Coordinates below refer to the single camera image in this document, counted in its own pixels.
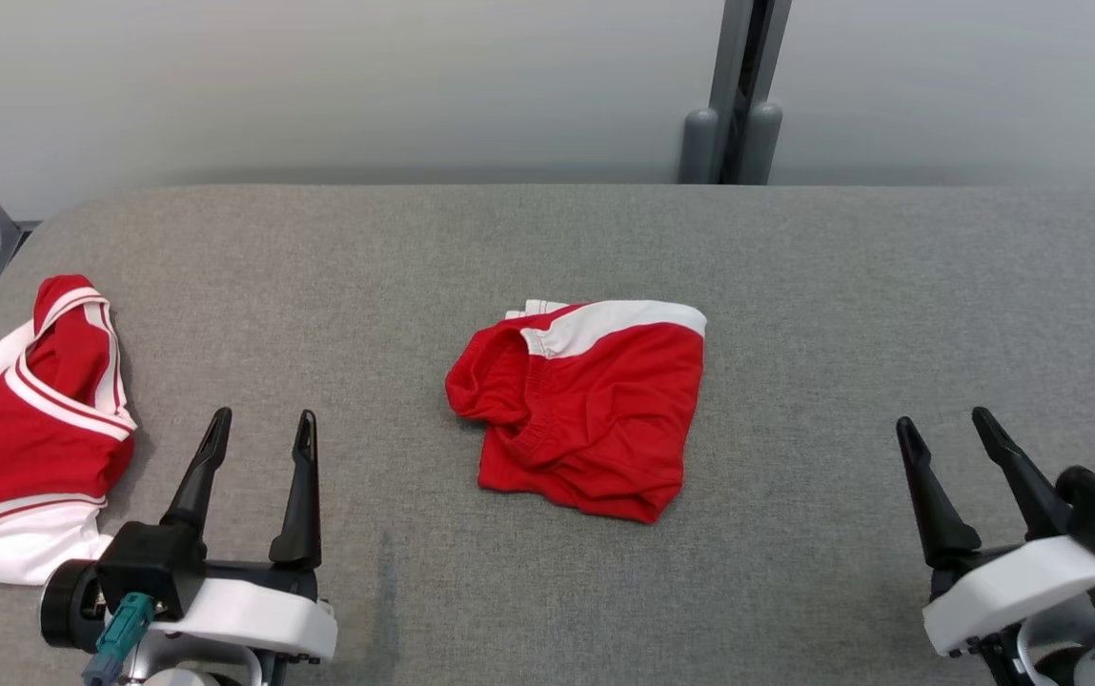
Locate red white numbered jersey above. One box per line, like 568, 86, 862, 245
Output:
0, 274, 138, 586

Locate teal left camera connector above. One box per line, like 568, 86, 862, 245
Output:
82, 592, 157, 686

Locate grey fabric sofa seat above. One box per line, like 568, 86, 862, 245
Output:
0, 184, 1095, 686

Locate grey rounded post foot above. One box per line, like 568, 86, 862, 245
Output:
679, 108, 720, 185
738, 101, 784, 185

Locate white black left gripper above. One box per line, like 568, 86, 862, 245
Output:
156, 407, 338, 663

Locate red shorts with white stripe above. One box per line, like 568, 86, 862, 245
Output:
445, 299, 708, 524

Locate grey partition post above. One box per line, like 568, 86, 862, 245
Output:
711, 0, 793, 185

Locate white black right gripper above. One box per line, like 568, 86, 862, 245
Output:
896, 407, 1095, 658

